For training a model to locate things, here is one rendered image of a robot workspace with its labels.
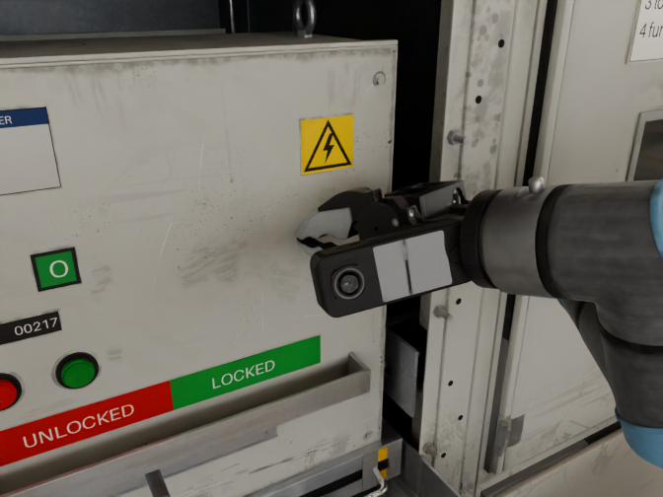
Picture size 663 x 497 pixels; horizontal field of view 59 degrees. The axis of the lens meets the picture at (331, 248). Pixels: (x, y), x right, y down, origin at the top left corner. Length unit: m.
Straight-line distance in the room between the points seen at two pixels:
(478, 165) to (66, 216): 0.38
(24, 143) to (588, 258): 0.38
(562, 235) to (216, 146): 0.29
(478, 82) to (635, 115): 0.23
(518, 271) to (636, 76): 0.39
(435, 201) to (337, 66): 0.16
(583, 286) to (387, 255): 0.13
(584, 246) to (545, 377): 0.47
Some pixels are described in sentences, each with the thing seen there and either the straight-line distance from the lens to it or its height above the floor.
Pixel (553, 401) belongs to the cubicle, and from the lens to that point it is 0.87.
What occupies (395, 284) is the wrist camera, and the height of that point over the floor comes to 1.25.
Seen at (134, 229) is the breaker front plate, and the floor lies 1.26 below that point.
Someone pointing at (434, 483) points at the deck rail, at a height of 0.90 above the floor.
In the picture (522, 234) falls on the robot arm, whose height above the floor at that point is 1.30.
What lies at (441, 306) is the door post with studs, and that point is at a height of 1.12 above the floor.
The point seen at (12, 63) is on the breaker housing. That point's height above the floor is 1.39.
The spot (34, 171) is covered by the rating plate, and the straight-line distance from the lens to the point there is 0.49.
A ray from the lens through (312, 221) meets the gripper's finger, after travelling 0.52.
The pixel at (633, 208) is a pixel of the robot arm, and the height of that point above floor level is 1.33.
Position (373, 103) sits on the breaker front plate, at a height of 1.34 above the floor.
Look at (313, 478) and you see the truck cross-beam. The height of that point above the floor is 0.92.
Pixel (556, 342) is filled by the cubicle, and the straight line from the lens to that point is 0.81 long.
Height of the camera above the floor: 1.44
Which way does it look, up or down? 24 degrees down
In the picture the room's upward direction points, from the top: straight up
